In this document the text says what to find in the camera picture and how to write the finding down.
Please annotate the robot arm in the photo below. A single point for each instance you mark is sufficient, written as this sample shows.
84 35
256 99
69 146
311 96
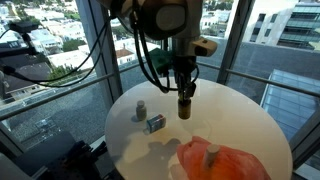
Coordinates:
159 20

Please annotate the bottle with yellow lid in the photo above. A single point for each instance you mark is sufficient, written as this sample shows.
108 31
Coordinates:
184 109

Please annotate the white bottle in bag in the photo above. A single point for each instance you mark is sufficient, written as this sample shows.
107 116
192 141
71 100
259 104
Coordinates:
210 155

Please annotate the round white pedestal table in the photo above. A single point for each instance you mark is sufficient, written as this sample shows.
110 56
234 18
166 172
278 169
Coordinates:
219 114

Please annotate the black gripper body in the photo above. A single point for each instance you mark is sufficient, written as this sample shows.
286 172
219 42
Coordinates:
183 67

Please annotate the green wrist mount part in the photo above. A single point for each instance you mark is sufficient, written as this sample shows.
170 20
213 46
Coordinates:
161 60

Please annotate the white lid vitamin bottle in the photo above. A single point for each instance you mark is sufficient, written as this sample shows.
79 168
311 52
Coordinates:
141 110

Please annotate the small blue box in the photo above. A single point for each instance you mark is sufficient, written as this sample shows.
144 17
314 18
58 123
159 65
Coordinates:
156 123

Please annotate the beige wrist camera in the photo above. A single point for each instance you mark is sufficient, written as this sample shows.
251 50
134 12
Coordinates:
204 47

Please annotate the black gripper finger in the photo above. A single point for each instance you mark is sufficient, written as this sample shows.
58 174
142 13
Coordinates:
181 93
190 90

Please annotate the metal window handrail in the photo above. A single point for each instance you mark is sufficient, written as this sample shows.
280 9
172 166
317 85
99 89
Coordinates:
105 77

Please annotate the orange plastic bag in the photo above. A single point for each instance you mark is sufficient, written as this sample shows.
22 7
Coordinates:
230 163

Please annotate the black equipment base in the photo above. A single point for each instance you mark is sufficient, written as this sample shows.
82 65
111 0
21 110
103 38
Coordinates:
62 158

